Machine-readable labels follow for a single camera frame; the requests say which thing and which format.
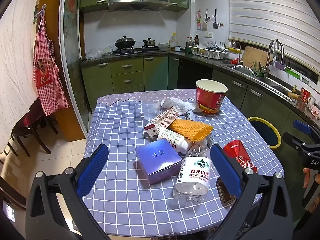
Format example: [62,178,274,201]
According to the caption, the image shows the white window blind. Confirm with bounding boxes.
[227,0,319,67]

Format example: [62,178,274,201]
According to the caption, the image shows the dark wooden chair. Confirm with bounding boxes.
[11,97,59,155]

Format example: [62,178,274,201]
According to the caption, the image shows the small white plastic bottle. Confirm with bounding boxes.
[157,127,192,153]

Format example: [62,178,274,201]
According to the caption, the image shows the black wok with lid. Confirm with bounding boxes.
[114,36,137,49]

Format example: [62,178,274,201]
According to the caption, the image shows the white dish rack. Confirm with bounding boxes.
[189,41,229,60]

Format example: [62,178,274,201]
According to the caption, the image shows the orange foam net sleeve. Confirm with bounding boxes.
[168,119,213,142]

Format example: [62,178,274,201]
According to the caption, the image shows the clear plastic cup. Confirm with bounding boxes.
[140,92,163,121]

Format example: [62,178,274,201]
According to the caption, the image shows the crushed red can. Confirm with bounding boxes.
[222,141,258,174]

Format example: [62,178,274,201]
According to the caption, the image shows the green leafy plant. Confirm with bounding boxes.
[250,61,267,77]

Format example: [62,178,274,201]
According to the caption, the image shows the steel kitchen faucet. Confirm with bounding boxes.
[265,39,285,77]

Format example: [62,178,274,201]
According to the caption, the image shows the row of sauce bottles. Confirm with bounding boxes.
[185,35,200,48]

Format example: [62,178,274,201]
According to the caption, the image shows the steel kitchen sink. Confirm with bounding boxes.
[231,65,288,89]

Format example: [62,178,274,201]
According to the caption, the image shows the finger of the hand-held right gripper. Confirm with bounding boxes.
[293,120,320,144]
[282,132,307,152]

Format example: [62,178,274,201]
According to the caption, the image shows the brown plastic tray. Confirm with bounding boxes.
[215,176,237,203]

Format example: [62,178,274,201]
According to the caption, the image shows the white maroon carton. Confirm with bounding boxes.
[144,106,179,138]

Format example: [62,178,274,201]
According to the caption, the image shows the white crumpled paper towel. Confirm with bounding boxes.
[161,97,200,115]

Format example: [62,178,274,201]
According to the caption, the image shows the red checked apron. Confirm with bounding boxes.
[33,4,70,117]

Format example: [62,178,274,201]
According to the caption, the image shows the red wire wall rack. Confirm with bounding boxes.
[195,10,202,32]

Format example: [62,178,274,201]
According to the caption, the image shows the blue checked tablecloth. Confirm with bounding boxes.
[82,88,285,237]

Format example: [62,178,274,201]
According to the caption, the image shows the green lower kitchen cabinets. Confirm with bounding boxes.
[80,55,310,160]

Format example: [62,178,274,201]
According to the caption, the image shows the glass sliding door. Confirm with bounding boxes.
[59,0,90,140]

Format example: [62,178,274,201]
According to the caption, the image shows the clear plastic bags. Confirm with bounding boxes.
[86,45,114,60]

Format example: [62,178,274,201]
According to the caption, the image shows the white dotted curtain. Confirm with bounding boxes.
[0,0,45,153]

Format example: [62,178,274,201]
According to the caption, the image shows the yellow rimmed waste bin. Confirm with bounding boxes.
[247,117,282,150]

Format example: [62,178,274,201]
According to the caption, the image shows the black gas stove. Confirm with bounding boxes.
[114,45,167,55]

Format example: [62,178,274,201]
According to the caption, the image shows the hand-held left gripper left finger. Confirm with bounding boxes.
[25,144,112,240]

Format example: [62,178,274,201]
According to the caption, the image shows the person's right hand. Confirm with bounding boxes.
[303,167,320,214]

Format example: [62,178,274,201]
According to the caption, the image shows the red instant noodle cup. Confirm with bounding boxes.
[300,87,312,103]

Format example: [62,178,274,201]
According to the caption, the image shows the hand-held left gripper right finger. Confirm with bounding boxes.
[207,144,294,240]

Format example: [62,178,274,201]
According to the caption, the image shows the steel colander bowl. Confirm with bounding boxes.
[231,65,255,77]

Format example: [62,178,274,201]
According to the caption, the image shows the purple cardboard box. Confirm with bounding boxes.
[135,139,182,185]

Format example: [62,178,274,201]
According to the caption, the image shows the wooden cutting board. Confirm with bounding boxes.
[242,46,269,68]

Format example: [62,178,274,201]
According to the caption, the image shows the clear plastic water bottle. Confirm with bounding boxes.
[173,137,213,208]

